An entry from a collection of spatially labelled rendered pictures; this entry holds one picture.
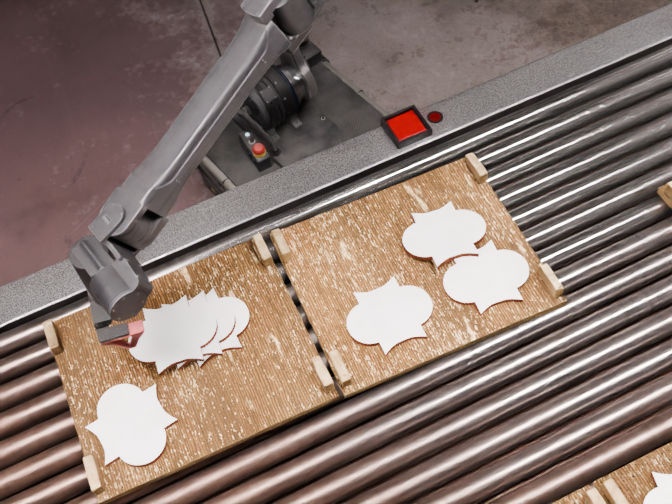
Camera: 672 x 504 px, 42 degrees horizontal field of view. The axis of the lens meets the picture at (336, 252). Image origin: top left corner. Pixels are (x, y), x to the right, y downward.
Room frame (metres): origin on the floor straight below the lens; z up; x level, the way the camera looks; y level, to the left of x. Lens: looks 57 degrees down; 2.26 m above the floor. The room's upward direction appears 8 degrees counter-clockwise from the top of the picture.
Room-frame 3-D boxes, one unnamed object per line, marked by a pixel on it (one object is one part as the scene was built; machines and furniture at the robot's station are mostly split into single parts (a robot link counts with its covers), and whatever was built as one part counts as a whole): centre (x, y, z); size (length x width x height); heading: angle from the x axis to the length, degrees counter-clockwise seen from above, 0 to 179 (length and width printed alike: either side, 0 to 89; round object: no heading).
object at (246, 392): (0.69, 0.28, 0.93); 0.41 x 0.35 x 0.02; 107
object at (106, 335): (0.68, 0.34, 1.09); 0.07 x 0.07 x 0.09; 10
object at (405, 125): (1.13, -0.17, 0.92); 0.06 x 0.06 x 0.01; 19
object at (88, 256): (0.71, 0.34, 1.23); 0.07 x 0.06 x 0.07; 31
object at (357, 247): (0.81, -0.13, 0.93); 0.41 x 0.35 x 0.02; 106
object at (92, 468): (0.50, 0.42, 0.95); 0.06 x 0.02 x 0.03; 17
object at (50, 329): (0.76, 0.50, 0.95); 0.06 x 0.02 x 0.03; 17
